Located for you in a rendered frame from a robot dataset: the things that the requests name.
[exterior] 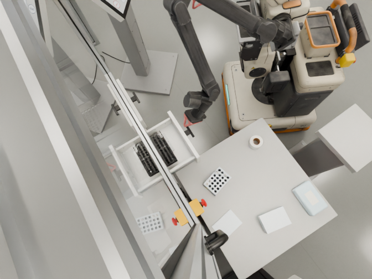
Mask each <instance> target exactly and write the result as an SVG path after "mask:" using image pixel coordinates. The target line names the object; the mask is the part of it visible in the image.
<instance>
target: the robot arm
mask: <svg viewBox="0 0 372 279"><path fill-rule="evenodd" d="M190 1H191V0H163V6H164V8H165V9H166V10H167V11H168V13H169V15H170V19H171V21H172V23H173V25H174V26H175V28H176V30H177V32H178V34H179V36H180V39H181V41H182V43H183V45H184V47H185V49H186V51H187V54H188V56H189V58H190V61H191V62H192V64H193V66H194V69H195V71H196V73H197V76H198V79H199V81H200V84H201V87H202V90H201V91H188V92H187V94H186V95H185V97H184V99H183V105H184V107H188V108H193V109H190V110H185V112H184V124H183V126H184V127H187V126H191V125H194V124H196V123H199V122H202V121H203V119H206V115H205V112H206V111H207V110H208V108H209V107H210V106H211V105H212V104H213V101H216V99H217V98H218V96H219V94H220V87H219V85H218V83H217V82H216V80H215V77H214V75H213V73H212V72H211V70H210V67H209V64H208V62H207V59H206V57H205V54H204V52H203V49H202V46H201V45H200V42H199V39H198V37H197V34H196V32H195V29H194V27H193V24H192V21H191V17H190V14H189V12H188V6H189V4H190ZM195 1H197V2H198V3H200V4H202V5H204V6H206V7H207V8H209V9H211V10H212V11H214V12H216V13H217V14H219V15H221V16H223V17H224V18H226V19H228V20H230V21H232V22H233V23H235V24H237V25H239V26H240V27H242V28H244V29H246V32H247V33H248V35H249V36H251V37H253V38H255V40H256V41H257V40H259V41H260V43H261V44H263V45H264V44H265V43H269V42H274V44H275V49H276V50H277V51H279V52H280V51H281V50H283V49H284V48H286V47H288V46H289V45H291V44H292V43H294V42H295V41H296V37H295V34H294V31H293V26H292V22H291V19H290V18H289V17H288V19H287V20H286V21H285V22H284V21H279V20H277V19H275V20H271V19H269V18H267V19H266V20H265V19H264V18H263V17H260V16H255V15H253V14H251V13H250V12H248V11H247V10H245V9H243V8H242V7H240V6H239V5H237V4H236V3H234V2H233V1H231V0H195ZM186 120H188V124H187V125H186V124H185V123H186Z"/></svg>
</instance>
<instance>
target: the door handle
mask: <svg viewBox="0 0 372 279"><path fill-rule="evenodd" d="M204 239H205V240H206V243H205V246H206V248H207V250H208V251H209V253H210V255H211V256H212V255H213V254H214V253H213V251H215V250H216V249H218V248H219V247H221V246H223V245H224V244H225V243H226V242H227V241H228V239H229V237H228V235H227V234H226V233H224V232H223V231H222V230H220V229H219V230H217V231H215V232H213V233H211V234H210V235H208V236H206V235H205V236H204Z"/></svg>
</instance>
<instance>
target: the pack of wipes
mask: <svg viewBox="0 0 372 279"><path fill-rule="evenodd" d="M292 191H293V193H294V195H295V196H296V197H297V199H298V200H299V202H300V203H301V204H302V206H303V207H304V208H305V210H306V212H307V213H308V214H309V215H310V216H315V215H316V214H318V213H320V212H321V211H322V210H324V209H325V208H327V207H328V205H327V203H326V202H325V201H324V200H323V198H322V197H321V196H320V194H319V193H318V192H317V190H316V189H315V187H314V186H313V185H312V183H311V182H310V181H305V182H304V183H302V184H300V185H299V186H297V187H295V188H294V189H293V190H292Z"/></svg>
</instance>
